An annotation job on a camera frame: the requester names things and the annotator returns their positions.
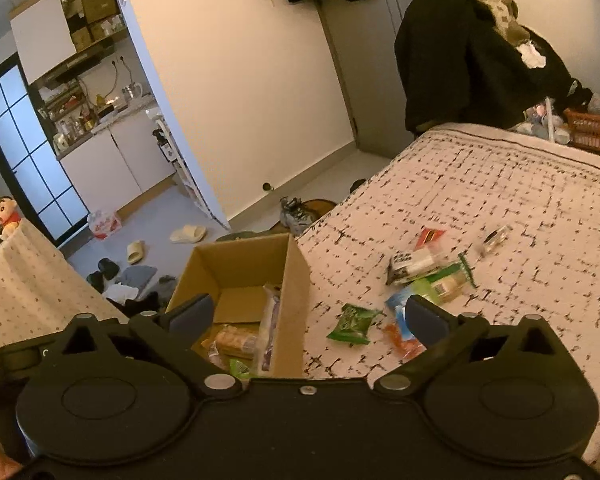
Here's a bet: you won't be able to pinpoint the small clear snack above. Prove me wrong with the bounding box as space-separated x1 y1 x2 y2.
478 224 513 258

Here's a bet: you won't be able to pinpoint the black coat pile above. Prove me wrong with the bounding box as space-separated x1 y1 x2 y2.
394 0 593 136

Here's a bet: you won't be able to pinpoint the white upper cabinet door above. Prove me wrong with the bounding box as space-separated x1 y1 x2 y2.
10 0 76 84

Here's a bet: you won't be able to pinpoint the orange plastic basket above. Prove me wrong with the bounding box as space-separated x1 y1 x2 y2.
565 108 600 152

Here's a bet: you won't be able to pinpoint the red white plastic bag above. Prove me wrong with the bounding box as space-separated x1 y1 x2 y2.
87 210 122 240

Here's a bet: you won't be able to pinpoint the white kitchen cabinet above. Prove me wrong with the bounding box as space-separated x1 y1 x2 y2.
59 108 175 214

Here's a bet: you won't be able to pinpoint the green cream snack pack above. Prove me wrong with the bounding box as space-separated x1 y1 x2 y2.
425 252 477 304

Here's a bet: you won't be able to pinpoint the black white snack box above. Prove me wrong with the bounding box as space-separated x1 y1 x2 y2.
387 247 446 285

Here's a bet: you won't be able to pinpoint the black slippers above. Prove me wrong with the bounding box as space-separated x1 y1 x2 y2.
86 258 120 292

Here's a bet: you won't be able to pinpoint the red snack packet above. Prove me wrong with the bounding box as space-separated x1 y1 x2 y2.
415 228 445 249

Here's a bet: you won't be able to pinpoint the orange snack packet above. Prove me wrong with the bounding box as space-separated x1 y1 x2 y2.
382 323 426 362

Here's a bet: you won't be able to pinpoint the black framed glass door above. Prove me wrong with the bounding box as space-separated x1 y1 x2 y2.
0 54 87 246

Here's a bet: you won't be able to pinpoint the grey room door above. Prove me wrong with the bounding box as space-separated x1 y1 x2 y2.
316 0 413 158

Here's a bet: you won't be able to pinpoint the brown cardboard box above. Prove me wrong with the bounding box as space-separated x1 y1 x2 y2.
166 234 310 378

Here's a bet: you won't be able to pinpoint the clear purple snack bag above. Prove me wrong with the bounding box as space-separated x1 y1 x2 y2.
252 284 282 376

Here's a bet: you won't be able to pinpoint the white dotted tablecloth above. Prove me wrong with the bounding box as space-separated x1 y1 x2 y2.
0 220 126 348

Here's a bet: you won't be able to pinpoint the grey sneakers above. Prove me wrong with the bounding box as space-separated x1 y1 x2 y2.
279 197 325 236

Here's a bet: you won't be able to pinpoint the cartoon boy doll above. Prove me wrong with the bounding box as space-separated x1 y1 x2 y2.
0 196 21 240

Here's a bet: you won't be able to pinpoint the blue green snack packet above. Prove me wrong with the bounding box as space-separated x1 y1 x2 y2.
386 278 439 340

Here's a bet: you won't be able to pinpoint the bread pack in box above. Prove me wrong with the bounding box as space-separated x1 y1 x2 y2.
201 324 258 360

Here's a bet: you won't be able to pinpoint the cream slipper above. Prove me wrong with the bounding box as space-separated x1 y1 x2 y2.
170 224 207 244
126 240 145 264

